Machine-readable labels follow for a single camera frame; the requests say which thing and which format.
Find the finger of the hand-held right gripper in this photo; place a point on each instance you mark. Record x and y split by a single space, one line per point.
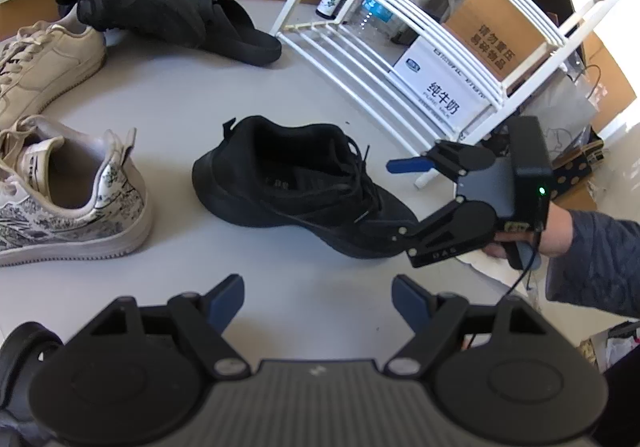
405 166
450 232

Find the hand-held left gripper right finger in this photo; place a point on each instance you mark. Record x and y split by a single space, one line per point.
410 299

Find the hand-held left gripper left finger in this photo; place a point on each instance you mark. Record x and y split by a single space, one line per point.
227 299

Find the white printed sneaker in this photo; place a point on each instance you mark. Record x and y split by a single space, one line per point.
75 227

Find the white shoe rack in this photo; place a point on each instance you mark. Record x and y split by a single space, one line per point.
289 9

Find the black textured clog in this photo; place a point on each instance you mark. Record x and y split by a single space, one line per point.
240 37

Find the white leather sneaker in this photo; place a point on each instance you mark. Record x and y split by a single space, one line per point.
45 67

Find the person's right forearm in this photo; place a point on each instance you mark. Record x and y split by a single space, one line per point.
600 262

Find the person's right hand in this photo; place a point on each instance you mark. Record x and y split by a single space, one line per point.
555 234

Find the dotted black box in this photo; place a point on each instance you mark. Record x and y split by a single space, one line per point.
580 172

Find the grey bag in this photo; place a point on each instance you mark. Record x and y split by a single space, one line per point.
560 112

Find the white printed carton box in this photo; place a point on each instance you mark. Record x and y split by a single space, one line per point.
440 92

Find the brown cardboard box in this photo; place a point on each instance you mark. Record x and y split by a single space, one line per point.
610 77
500 27

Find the clear plastic water bottle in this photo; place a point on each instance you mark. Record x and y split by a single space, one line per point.
375 12

